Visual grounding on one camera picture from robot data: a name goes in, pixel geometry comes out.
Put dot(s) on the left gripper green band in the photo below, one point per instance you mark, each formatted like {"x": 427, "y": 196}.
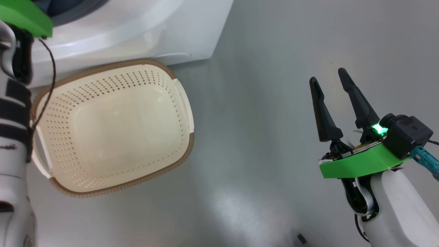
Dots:
{"x": 24, "y": 15}

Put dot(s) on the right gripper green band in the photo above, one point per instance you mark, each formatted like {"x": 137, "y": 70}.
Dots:
{"x": 360, "y": 163}

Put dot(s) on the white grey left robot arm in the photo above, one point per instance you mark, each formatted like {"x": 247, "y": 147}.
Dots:
{"x": 12, "y": 164}

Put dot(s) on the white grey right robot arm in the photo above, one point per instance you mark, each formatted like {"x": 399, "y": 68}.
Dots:
{"x": 398, "y": 212}

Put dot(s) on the grey rubber door gasket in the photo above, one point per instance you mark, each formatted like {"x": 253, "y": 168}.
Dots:
{"x": 68, "y": 10}

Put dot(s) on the white front-load washing machine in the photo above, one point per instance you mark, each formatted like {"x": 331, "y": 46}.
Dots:
{"x": 154, "y": 31}

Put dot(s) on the cream perforated laundry basket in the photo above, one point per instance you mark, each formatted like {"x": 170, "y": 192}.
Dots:
{"x": 113, "y": 130}

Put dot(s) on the small black floor object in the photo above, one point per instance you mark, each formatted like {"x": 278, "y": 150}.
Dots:
{"x": 301, "y": 238}

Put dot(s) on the round drain filter cover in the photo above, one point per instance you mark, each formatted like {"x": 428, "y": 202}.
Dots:
{"x": 178, "y": 55}

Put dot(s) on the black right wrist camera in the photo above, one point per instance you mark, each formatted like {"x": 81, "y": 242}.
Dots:
{"x": 408, "y": 135}

